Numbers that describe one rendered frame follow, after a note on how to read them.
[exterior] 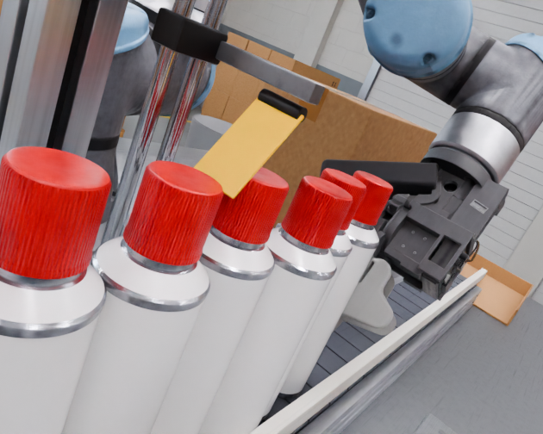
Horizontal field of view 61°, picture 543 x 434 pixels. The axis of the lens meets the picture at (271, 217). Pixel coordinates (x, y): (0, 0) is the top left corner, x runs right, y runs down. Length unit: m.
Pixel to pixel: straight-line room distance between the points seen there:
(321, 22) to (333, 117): 5.03
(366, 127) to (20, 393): 0.68
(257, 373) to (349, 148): 0.55
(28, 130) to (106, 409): 0.16
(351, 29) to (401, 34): 5.33
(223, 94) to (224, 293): 4.12
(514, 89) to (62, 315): 0.44
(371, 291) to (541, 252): 4.12
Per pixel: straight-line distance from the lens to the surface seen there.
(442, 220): 0.44
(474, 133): 0.48
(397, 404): 0.62
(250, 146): 0.23
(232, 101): 4.25
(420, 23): 0.37
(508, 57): 0.52
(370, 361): 0.48
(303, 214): 0.27
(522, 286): 1.37
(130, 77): 0.53
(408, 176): 0.46
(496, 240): 4.66
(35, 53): 0.28
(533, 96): 0.51
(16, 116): 0.29
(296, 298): 0.28
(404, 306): 0.74
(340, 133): 0.81
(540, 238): 4.53
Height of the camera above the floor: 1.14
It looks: 18 degrees down
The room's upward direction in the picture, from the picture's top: 23 degrees clockwise
